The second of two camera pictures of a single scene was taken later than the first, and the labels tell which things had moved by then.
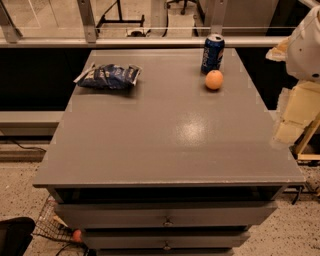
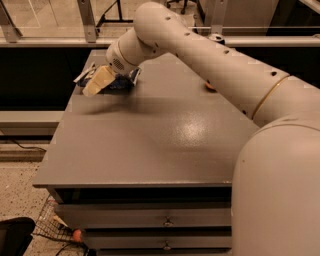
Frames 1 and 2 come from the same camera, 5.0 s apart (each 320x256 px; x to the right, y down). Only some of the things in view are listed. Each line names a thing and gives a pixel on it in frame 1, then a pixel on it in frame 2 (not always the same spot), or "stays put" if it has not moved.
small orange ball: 77,235 stays put
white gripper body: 305,50 -> 113,60
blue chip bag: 107,76 stays put
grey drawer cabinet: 180,163 stays put
